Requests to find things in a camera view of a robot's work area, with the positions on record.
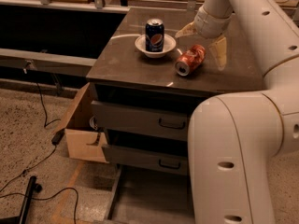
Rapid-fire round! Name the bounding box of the dark grey drawer cabinet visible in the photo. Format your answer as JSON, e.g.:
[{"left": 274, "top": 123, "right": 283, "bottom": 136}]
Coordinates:
[{"left": 86, "top": 7, "right": 267, "bottom": 176}]

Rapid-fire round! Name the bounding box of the red coke can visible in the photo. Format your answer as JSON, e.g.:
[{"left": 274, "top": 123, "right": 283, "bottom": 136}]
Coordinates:
[{"left": 175, "top": 45, "right": 206, "bottom": 77}]

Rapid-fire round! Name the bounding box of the black metal stand base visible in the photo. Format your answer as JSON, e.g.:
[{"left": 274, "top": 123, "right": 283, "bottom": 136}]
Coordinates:
[{"left": 0, "top": 176, "right": 42, "bottom": 224}]

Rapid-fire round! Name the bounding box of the open cardboard box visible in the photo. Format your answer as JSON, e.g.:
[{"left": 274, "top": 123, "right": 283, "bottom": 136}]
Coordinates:
[{"left": 55, "top": 83, "right": 107, "bottom": 163}]

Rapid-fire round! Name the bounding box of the black floor cable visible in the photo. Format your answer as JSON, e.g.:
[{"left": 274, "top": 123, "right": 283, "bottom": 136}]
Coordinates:
[{"left": 0, "top": 81, "right": 79, "bottom": 224}]

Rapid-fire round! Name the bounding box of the white ceramic bowl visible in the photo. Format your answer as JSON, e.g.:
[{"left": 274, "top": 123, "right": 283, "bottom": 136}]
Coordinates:
[{"left": 135, "top": 35, "right": 177, "bottom": 59}]

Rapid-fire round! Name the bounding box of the black power adapter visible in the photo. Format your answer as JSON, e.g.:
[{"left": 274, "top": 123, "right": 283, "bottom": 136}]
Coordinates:
[{"left": 51, "top": 130, "right": 64, "bottom": 146}]

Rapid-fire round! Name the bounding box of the blue pepsi can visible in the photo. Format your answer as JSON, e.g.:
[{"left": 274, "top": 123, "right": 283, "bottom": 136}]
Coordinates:
[{"left": 145, "top": 19, "right": 164, "bottom": 52}]

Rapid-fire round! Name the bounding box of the grey middle drawer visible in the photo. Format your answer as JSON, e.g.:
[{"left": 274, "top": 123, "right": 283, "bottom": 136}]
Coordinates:
[{"left": 102, "top": 144, "right": 189, "bottom": 175}]

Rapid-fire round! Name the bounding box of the grey top drawer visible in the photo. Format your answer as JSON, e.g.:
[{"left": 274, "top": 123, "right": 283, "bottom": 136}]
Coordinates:
[{"left": 92, "top": 101, "right": 188, "bottom": 141}]

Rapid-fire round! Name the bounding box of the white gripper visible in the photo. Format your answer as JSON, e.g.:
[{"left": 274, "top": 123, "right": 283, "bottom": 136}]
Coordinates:
[{"left": 175, "top": 6, "right": 233, "bottom": 70}]

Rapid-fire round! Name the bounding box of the open grey bottom drawer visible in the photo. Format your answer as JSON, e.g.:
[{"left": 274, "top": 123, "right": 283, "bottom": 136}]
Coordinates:
[{"left": 104, "top": 165, "right": 195, "bottom": 224}]

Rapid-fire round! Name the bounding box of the grey metal rail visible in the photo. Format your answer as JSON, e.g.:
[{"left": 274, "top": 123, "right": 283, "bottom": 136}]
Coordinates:
[{"left": 0, "top": 49, "right": 96, "bottom": 77}]

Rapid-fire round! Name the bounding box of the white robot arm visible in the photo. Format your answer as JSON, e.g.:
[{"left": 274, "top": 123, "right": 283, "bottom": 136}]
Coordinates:
[{"left": 188, "top": 0, "right": 299, "bottom": 224}]

